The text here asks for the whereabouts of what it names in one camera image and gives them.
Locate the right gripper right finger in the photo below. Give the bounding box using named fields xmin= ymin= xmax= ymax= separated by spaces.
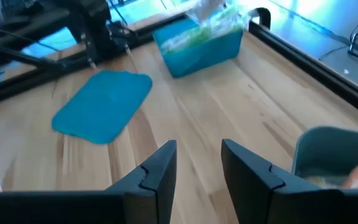
xmin=221 ymin=138 xmax=358 ymax=224

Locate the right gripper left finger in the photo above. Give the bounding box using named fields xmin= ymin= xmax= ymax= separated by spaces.
xmin=0 ymin=139 xmax=178 ymax=224

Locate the blue bin lid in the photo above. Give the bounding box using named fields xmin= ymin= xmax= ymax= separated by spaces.
xmin=51 ymin=69 xmax=154 ymax=146

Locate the turquoise plastic bin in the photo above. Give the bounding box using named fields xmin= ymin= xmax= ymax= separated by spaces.
xmin=152 ymin=7 xmax=245 ymax=79

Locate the black table clamp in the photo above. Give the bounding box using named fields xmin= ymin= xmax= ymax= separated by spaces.
xmin=248 ymin=6 xmax=272 ymax=31

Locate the black side desk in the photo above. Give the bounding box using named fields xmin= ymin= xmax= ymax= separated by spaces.
xmin=0 ymin=0 xmax=74 ymax=41

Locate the black computer mouse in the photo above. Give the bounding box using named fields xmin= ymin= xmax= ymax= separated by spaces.
xmin=0 ymin=15 xmax=32 ymax=30

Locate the dark grey-teal handled bin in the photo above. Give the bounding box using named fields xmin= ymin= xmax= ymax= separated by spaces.
xmin=291 ymin=125 xmax=358 ymax=190

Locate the black floor cable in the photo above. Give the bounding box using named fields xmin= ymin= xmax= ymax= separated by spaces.
xmin=318 ymin=45 xmax=352 ymax=60

